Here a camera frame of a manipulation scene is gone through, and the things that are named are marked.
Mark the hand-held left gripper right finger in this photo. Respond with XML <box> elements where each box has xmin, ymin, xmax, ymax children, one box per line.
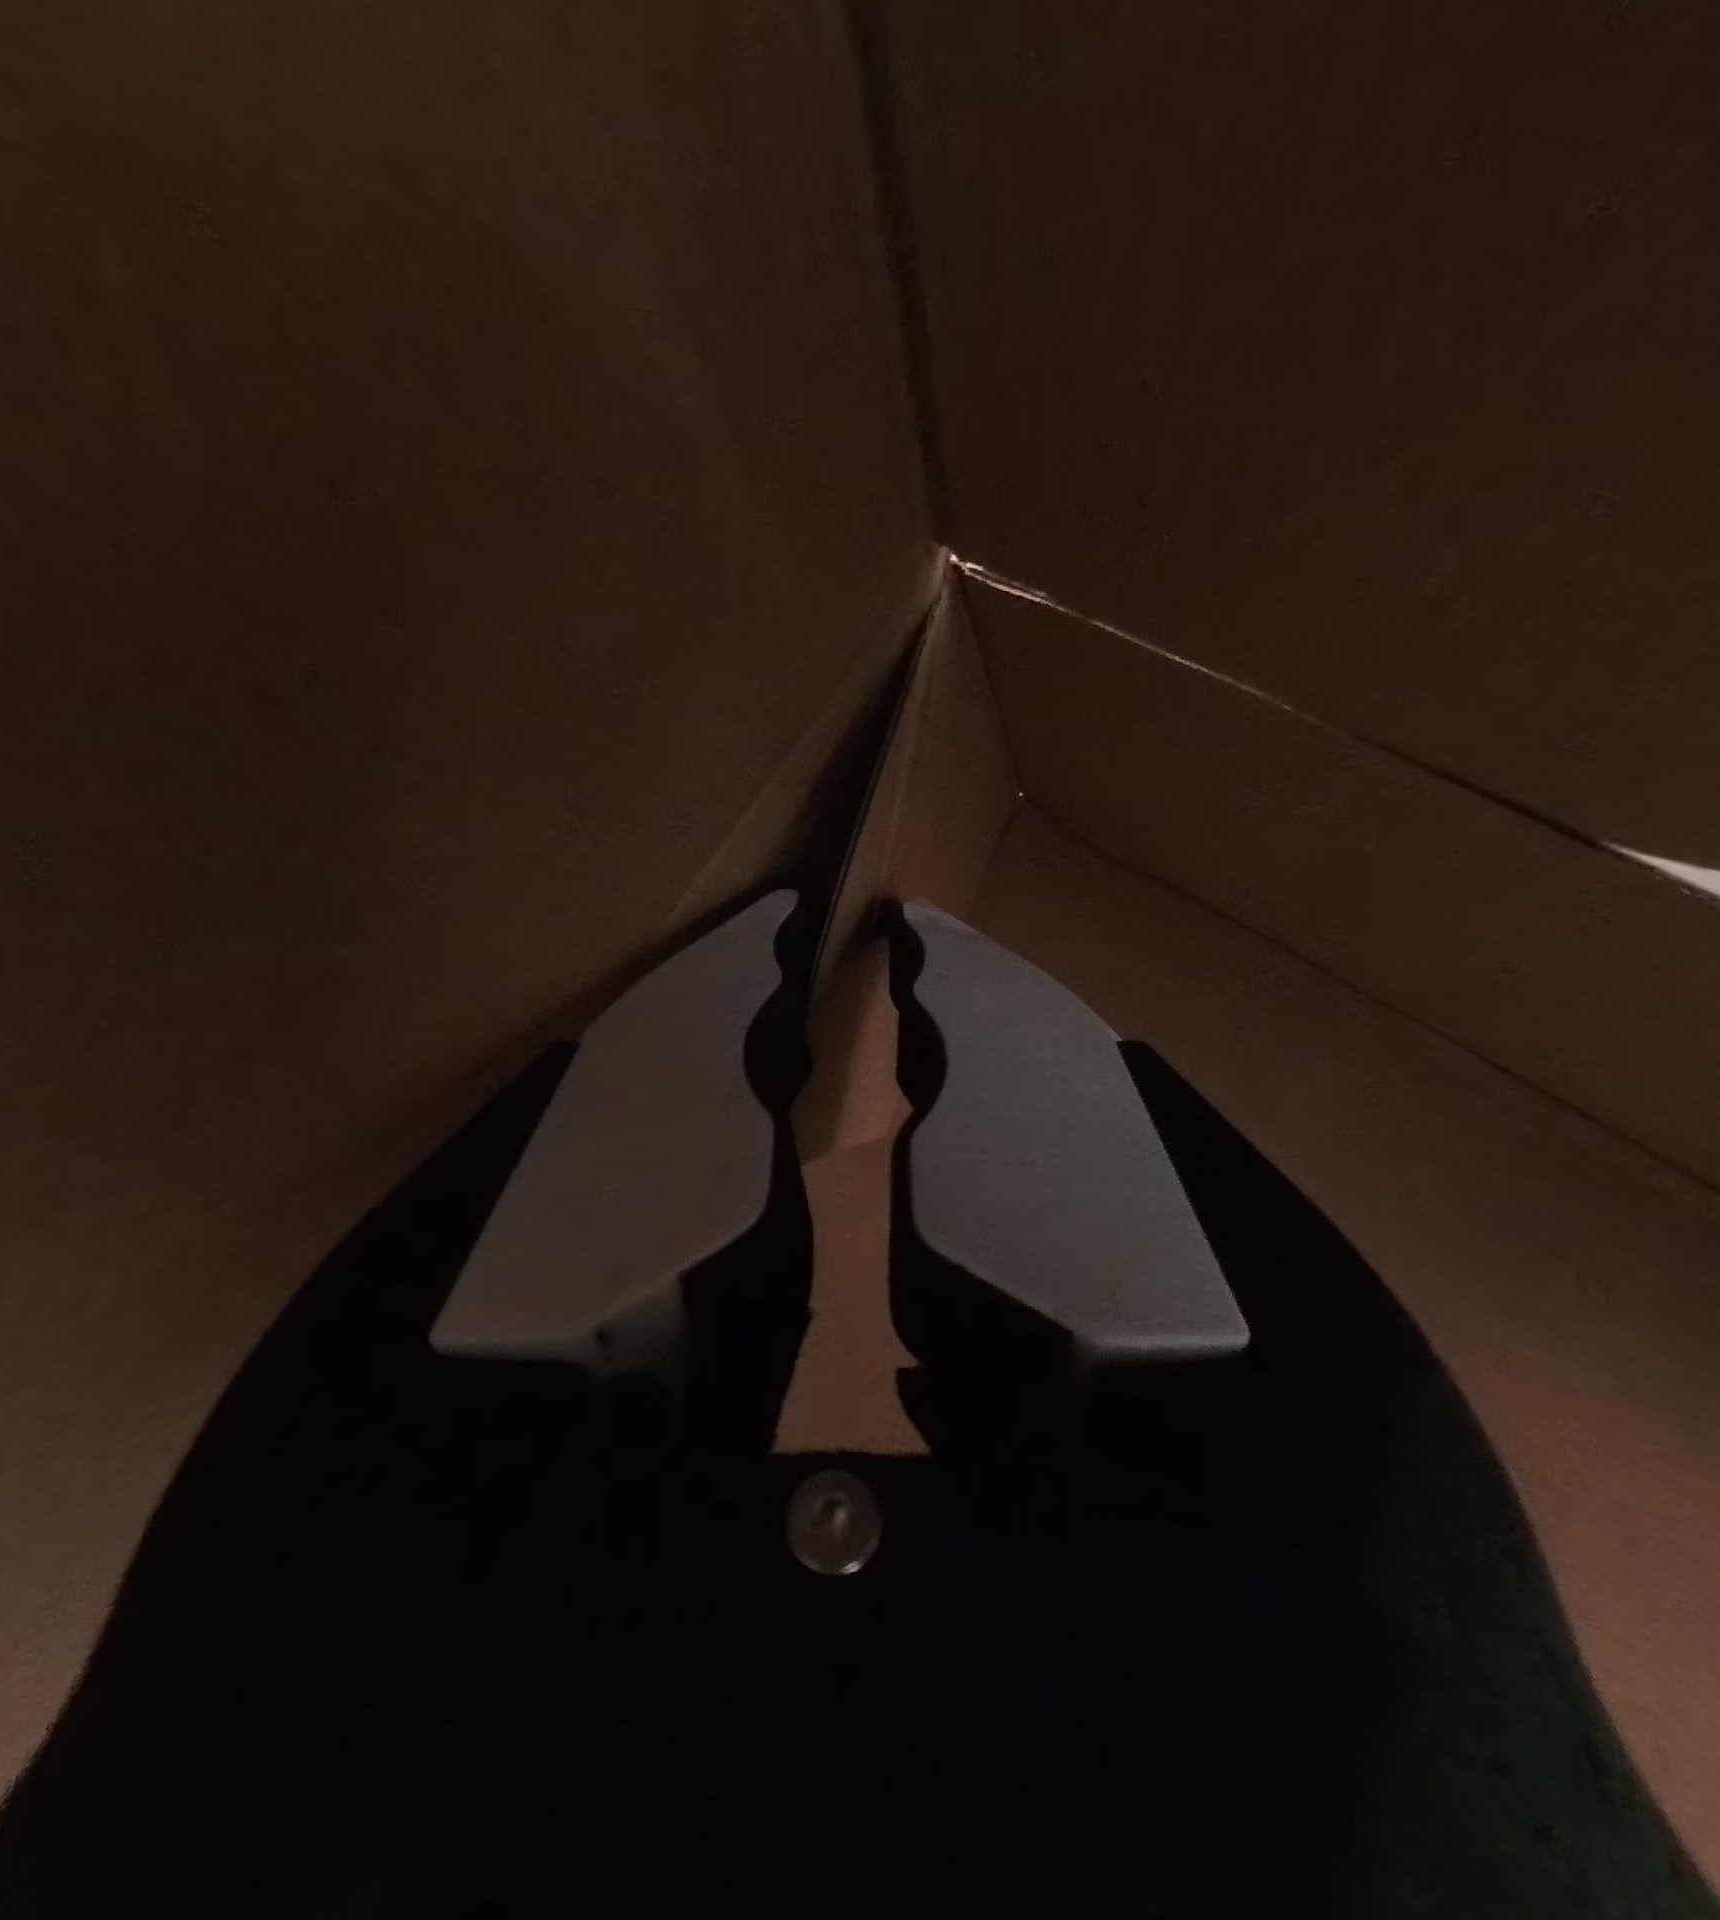
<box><xmin>874</xmin><ymin>895</ymin><xmax>1252</xmax><ymax>1445</ymax></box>

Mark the white cardboard mailer box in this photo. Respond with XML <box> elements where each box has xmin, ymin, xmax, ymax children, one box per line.
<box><xmin>0</xmin><ymin>0</ymin><xmax>1720</xmax><ymax>1920</ymax></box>

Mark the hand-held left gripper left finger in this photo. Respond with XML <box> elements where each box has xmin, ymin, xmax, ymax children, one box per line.
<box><xmin>427</xmin><ymin>887</ymin><xmax>824</xmax><ymax>1442</ymax></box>

